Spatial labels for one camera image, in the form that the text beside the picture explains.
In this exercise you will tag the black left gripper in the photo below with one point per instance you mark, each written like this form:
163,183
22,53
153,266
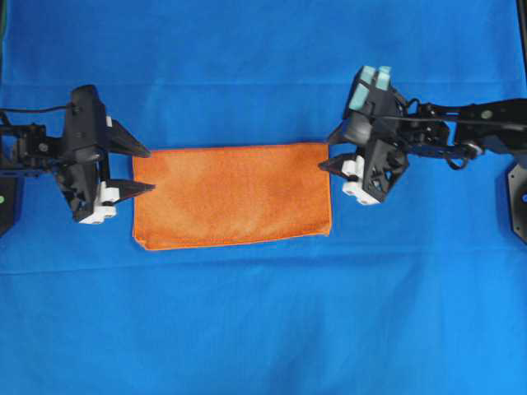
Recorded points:
83,173

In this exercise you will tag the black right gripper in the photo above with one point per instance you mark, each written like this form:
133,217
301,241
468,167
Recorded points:
374,168

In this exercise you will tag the orange microfiber towel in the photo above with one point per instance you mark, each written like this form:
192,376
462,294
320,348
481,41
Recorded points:
233,195

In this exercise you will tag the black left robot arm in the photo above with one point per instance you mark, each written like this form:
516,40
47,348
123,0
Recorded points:
34,152

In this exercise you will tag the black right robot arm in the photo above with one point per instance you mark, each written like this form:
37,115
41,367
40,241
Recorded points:
458,135

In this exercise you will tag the blue table cloth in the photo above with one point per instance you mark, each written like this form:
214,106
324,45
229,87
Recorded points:
424,294

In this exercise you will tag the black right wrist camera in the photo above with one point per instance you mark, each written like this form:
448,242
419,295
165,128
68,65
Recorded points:
364,92

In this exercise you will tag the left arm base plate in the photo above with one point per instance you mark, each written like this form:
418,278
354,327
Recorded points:
11,200

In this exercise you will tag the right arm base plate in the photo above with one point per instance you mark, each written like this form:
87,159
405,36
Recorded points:
516,189

